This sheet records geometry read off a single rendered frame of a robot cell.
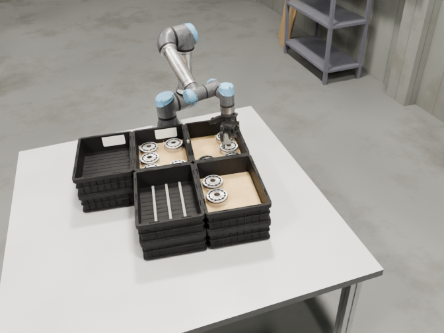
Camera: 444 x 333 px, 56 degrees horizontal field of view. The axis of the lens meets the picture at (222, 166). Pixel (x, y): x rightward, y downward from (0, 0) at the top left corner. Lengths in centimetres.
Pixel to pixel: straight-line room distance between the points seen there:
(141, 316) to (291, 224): 82
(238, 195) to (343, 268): 59
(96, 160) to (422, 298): 207
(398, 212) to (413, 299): 77
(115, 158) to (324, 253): 124
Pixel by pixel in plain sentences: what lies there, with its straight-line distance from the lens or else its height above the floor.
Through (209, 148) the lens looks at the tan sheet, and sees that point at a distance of 237.
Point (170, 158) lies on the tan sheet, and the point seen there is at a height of 83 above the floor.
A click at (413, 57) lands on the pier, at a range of 456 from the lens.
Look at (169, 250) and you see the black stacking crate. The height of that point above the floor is 74.
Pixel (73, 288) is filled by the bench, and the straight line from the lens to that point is 197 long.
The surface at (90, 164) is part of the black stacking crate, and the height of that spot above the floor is 83.
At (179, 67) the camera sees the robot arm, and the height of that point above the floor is 130.
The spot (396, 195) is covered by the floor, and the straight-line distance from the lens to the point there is 350.
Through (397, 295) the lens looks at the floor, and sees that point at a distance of 282.
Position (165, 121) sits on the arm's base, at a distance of 258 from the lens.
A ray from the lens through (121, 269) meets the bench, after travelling 197.
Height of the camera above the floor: 215
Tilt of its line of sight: 36 degrees down
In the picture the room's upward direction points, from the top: 3 degrees counter-clockwise
